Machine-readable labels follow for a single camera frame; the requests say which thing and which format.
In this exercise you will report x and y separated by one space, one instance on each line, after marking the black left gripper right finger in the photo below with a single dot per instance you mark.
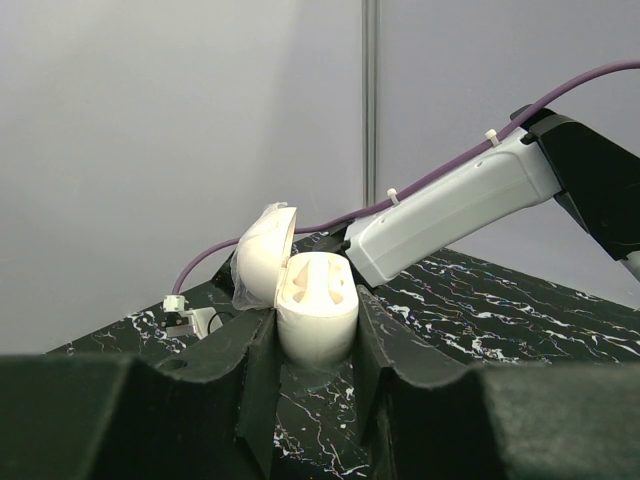
423 415

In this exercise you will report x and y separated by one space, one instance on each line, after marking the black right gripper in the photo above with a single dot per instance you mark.
264 273

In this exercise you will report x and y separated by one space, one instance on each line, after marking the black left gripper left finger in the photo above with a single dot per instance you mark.
205 413

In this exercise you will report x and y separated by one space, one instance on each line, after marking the white oval charging case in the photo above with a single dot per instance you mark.
311 344

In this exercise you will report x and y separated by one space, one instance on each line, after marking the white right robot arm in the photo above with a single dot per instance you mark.
552 157

